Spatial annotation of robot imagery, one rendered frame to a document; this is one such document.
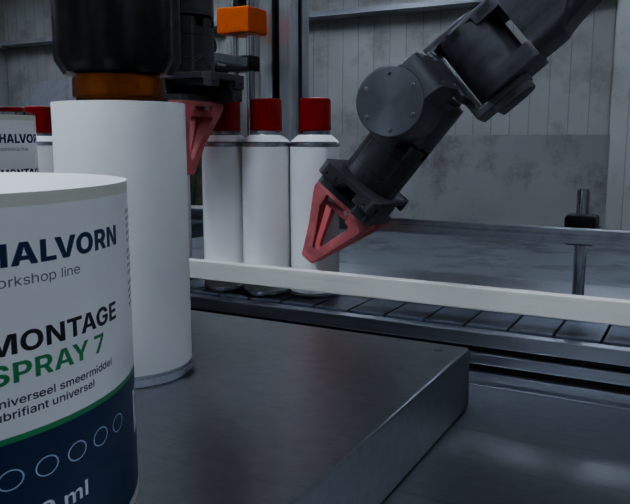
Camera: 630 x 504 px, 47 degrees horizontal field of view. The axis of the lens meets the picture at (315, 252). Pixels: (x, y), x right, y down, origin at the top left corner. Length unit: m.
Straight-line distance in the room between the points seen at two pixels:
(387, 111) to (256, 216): 0.22
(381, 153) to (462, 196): 7.62
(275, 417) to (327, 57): 8.59
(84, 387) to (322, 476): 0.13
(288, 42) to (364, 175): 0.29
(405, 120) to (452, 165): 7.72
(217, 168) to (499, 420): 0.39
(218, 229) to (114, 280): 0.48
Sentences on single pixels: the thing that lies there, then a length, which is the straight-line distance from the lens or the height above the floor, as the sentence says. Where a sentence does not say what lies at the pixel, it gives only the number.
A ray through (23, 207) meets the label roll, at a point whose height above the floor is 1.02.
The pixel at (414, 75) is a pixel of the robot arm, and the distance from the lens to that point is 0.59.
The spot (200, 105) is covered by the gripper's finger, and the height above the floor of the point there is 1.08.
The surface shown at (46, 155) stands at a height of 1.02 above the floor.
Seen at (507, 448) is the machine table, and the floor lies 0.83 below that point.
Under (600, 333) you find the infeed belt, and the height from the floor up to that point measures 0.88.
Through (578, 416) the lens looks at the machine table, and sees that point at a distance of 0.61.
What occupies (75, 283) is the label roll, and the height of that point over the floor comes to 0.99.
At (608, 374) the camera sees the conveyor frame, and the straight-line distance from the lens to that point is 0.63.
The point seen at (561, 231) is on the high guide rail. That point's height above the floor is 0.96.
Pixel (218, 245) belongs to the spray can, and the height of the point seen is 0.93.
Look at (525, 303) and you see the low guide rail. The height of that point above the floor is 0.91.
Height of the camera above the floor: 1.04
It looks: 9 degrees down
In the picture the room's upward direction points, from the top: straight up
